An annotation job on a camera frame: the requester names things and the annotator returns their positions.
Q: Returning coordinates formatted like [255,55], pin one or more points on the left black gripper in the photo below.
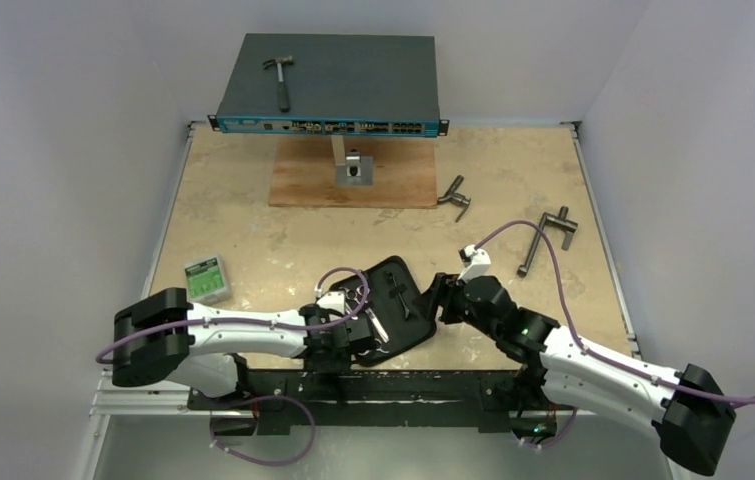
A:
[340,363]

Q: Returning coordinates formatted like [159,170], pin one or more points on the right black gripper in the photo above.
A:
[448,299]

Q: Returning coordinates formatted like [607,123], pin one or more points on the black hair clip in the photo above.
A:
[398,288]

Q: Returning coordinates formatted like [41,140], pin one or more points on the black zip tool case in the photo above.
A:
[404,335]

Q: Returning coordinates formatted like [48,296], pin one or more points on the black hair comb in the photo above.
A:
[338,387]

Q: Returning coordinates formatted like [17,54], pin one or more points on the silver scissors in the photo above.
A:
[354,297]

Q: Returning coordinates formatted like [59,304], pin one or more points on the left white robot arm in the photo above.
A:
[166,337]

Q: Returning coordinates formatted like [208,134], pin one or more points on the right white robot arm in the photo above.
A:
[684,409]

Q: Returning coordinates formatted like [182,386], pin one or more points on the green clear plastic box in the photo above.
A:
[206,281]

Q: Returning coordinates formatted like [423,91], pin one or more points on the brown wooden board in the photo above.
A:
[404,174]

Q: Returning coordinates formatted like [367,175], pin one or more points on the steel claw hammer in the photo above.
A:
[279,63]

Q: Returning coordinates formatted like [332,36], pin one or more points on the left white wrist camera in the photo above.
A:
[334,301]

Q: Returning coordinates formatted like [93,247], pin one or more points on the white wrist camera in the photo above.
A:
[334,301]
[476,262]

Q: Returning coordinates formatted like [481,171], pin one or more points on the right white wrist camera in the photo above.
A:
[476,262]

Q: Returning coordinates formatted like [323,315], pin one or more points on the grey metal stand bracket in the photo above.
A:
[352,168]

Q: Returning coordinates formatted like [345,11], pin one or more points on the aluminium table frame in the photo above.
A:
[274,256]

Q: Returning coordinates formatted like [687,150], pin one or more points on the blue rack network switch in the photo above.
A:
[339,84]

